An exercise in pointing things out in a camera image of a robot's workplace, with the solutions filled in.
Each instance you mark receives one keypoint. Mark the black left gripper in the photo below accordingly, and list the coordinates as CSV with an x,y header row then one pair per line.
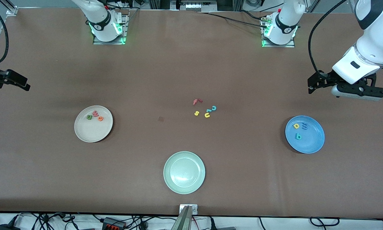
x,y
325,80

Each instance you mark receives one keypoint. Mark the blue foam letter m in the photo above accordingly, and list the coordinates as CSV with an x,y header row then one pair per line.
x,y
304,126

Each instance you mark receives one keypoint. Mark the teal foam letter b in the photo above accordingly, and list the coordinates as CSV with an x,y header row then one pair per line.
x,y
297,137

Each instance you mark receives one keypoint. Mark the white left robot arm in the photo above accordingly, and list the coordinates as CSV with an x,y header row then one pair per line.
x,y
376,38

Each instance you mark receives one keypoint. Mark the blue round plate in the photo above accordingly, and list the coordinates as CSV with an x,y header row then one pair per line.
x,y
311,143

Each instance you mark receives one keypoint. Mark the beige round plate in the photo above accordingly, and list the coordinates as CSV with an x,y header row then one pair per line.
x,y
92,131

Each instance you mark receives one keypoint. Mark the grey connector box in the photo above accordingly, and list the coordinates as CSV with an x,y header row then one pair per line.
x,y
194,6

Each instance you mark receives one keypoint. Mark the green round plate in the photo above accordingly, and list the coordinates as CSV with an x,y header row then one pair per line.
x,y
184,172

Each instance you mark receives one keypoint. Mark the black orange power strip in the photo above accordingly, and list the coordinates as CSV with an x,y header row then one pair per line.
x,y
113,223

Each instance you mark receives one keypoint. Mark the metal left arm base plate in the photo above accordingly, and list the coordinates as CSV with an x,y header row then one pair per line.
x,y
279,45

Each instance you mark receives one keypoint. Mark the metal table corner bracket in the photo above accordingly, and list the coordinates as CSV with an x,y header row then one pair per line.
x,y
11,11

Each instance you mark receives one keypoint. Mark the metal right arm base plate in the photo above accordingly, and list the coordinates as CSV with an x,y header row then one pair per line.
x,y
108,42

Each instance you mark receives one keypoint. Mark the metal bracket plate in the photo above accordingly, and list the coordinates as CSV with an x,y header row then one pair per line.
x,y
194,209

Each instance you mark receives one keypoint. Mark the aluminium profile post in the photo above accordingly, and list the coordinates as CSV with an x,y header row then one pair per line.
x,y
182,222

